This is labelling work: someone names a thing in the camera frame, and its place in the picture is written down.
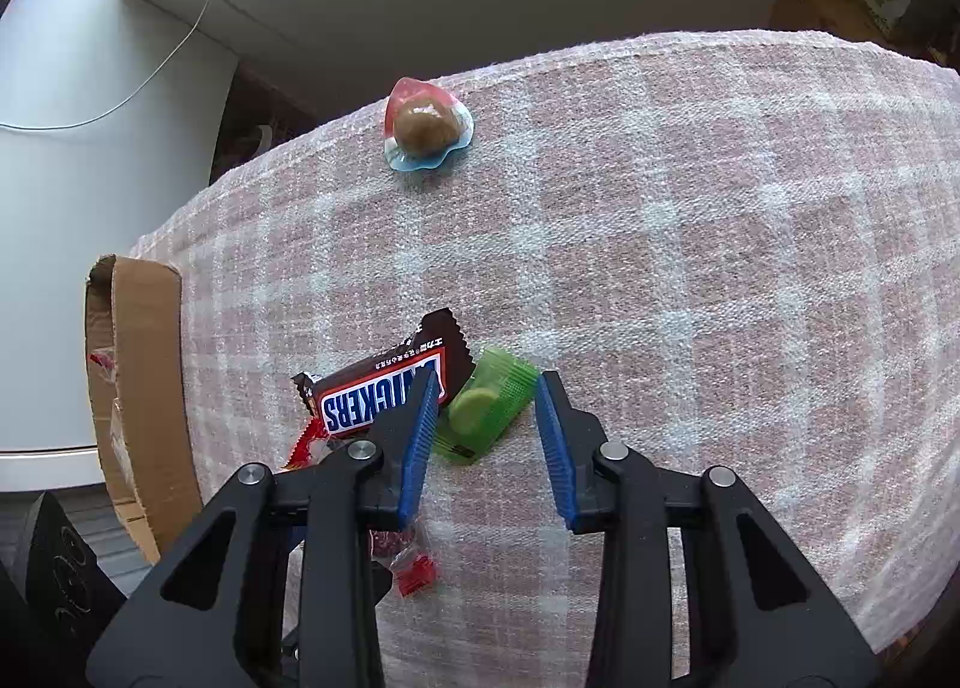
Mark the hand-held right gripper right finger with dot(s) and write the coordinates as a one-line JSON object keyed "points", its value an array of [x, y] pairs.
{"points": [[555, 448]]}

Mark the white wardrobe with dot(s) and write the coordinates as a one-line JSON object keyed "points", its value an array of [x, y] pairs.
{"points": [[75, 208]]}

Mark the brown chocolate bar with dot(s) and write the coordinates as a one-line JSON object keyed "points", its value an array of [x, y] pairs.
{"points": [[360, 395]]}

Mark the brown cardboard carton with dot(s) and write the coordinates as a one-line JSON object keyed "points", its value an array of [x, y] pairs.
{"points": [[817, 5]]}

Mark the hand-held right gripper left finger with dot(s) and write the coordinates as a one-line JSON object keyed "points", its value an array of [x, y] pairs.
{"points": [[416, 433]]}

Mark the red wrapper packet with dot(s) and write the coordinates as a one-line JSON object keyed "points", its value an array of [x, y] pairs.
{"points": [[411, 572]]}

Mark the pink checked blanket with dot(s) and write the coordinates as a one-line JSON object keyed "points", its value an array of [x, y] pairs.
{"points": [[675, 245]]}

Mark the clear wrapped round pastry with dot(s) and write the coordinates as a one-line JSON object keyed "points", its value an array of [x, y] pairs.
{"points": [[420, 125]]}

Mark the cardboard box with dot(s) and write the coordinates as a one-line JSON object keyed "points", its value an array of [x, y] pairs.
{"points": [[146, 358]]}

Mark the black speaker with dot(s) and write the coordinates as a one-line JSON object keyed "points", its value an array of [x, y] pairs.
{"points": [[60, 583]]}

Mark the green jelly packet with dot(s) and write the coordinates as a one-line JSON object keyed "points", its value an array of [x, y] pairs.
{"points": [[491, 391]]}

